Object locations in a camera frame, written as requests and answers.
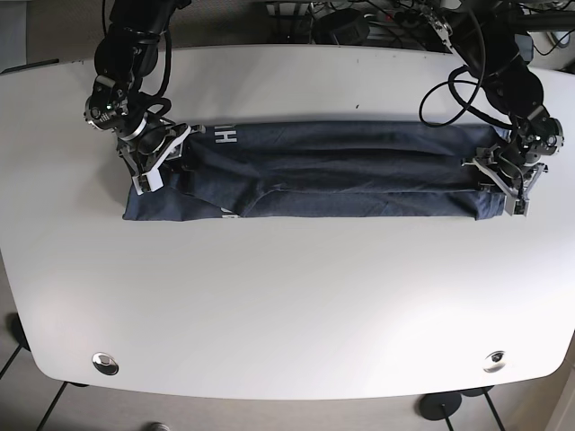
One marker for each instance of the navy heather printed T-shirt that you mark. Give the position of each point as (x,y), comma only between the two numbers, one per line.
(324,169)

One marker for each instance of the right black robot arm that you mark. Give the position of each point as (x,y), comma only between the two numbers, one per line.
(133,65)

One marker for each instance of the silver table grommet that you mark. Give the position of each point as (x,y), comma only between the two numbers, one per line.
(105,364)
(494,362)

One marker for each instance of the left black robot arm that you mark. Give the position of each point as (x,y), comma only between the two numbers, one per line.
(492,40)

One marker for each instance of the right silver table grommet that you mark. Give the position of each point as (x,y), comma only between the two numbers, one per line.
(494,362)

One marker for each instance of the grey shoe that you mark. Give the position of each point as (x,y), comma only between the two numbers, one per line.
(157,426)

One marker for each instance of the left silver table grommet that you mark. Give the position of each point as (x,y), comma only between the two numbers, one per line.
(105,364)

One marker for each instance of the black table leg left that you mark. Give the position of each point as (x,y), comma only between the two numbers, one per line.
(16,331)

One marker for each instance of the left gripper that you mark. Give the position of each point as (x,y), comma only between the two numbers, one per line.
(514,179)

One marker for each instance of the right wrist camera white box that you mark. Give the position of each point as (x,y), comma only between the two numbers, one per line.
(147,182)

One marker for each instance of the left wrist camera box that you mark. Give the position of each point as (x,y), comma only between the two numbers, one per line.
(516,206)

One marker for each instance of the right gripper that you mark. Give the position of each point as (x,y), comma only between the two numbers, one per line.
(142,152)

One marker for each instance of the black round stand base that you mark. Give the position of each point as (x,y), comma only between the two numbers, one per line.
(439,406)

